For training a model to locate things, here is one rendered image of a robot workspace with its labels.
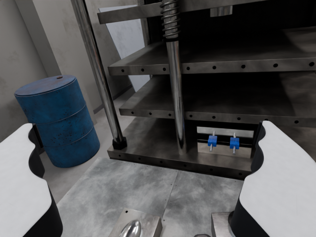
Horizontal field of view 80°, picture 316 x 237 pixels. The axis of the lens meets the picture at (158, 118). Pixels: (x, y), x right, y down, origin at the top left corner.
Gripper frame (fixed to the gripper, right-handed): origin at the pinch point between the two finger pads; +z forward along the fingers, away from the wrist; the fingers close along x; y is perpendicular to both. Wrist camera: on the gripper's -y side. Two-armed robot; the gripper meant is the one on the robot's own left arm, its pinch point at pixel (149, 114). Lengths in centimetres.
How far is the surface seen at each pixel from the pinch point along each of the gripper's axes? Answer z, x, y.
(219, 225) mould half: 24, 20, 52
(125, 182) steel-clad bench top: 56, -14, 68
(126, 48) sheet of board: 351, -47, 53
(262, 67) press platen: 64, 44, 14
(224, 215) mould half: 27, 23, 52
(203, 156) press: 69, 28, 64
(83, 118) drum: 186, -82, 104
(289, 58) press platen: 61, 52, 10
